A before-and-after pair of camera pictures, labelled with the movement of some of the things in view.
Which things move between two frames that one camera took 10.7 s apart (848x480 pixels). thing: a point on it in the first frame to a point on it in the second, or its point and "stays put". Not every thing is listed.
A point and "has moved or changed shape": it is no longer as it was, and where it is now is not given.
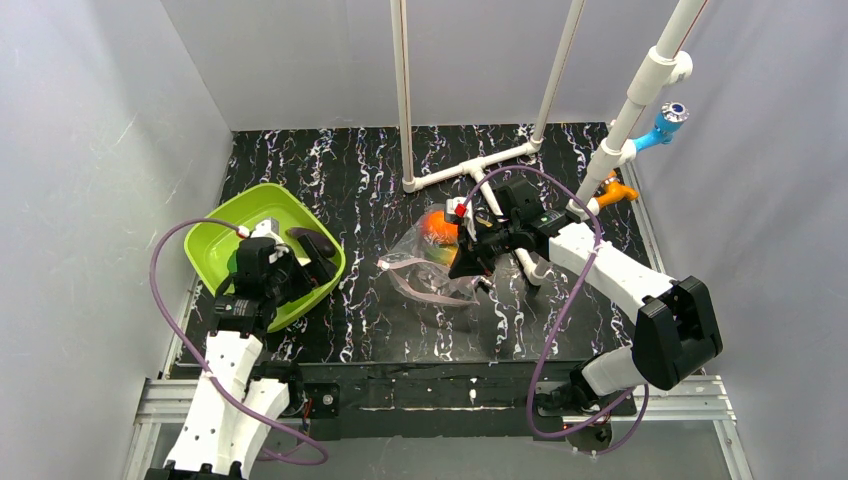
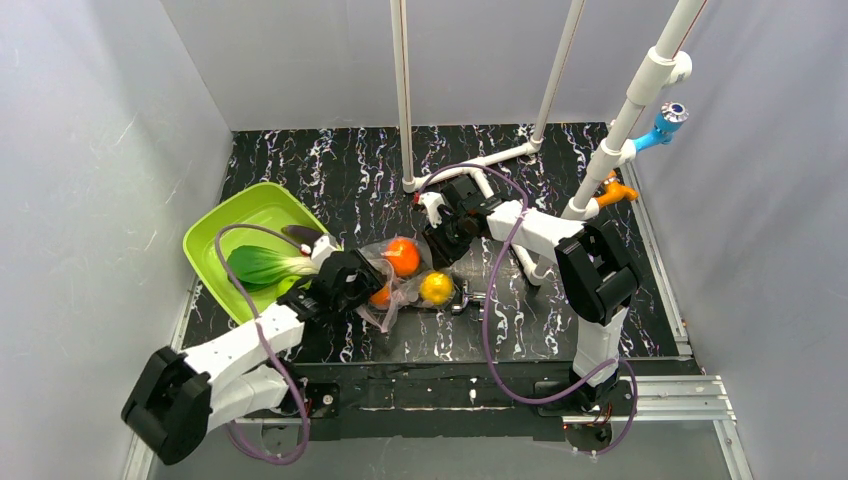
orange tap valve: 611,189 stays put
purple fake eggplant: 324,246 stays put
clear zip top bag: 419,262 has moved or changed shape
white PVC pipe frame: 664,66 stays put
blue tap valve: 672,115 stays put
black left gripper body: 299,253 to 361,287
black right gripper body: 477,245 to 441,240
